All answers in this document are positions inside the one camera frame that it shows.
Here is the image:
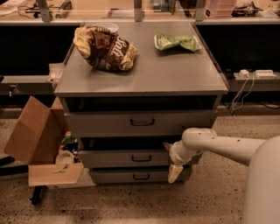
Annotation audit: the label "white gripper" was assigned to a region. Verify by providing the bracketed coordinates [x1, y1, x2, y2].
[163, 141, 192, 184]

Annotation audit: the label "grey drawer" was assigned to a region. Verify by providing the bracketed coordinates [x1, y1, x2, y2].
[65, 110, 217, 137]
[79, 149, 171, 168]
[89, 167, 193, 186]

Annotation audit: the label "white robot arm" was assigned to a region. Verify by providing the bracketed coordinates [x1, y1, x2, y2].
[165, 128, 280, 224]

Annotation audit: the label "grey top drawer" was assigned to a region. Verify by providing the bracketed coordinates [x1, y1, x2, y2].
[65, 110, 217, 137]

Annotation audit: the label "grey drawer cabinet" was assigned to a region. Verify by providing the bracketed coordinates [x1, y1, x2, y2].
[55, 22, 228, 181]

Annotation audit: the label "grey bottom drawer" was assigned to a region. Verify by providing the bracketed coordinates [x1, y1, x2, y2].
[89, 167, 193, 186]

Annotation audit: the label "open cardboard box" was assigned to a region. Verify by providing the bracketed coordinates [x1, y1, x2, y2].
[4, 96, 84, 188]

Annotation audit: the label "green toy in box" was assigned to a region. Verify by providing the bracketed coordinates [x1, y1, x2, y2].
[60, 131, 75, 145]

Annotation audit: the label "white cup in box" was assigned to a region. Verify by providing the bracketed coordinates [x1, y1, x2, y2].
[55, 150, 74, 164]

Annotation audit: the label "white power adapter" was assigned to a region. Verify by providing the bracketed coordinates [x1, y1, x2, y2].
[239, 69, 249, 78]

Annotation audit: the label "green chip bag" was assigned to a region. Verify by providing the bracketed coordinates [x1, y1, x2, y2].
[154, 31, 201, 52]

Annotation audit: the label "white power strip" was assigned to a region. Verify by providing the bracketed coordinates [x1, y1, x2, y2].
[255, 69, 276, 78]

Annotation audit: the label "brown chip bag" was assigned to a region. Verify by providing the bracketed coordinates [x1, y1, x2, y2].
[73, 26, 137, 71]

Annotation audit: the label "white bowl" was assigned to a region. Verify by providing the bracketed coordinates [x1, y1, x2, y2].
[94, 22, 118, 33]

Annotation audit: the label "pink storage bin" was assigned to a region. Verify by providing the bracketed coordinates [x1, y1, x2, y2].
[205, 0, 236, 18]

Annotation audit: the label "black stand base left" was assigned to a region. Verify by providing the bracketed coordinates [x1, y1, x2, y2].
[0, 156, 45, 207]

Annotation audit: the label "white cables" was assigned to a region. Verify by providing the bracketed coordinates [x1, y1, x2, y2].
[230, 73, 256, 113]

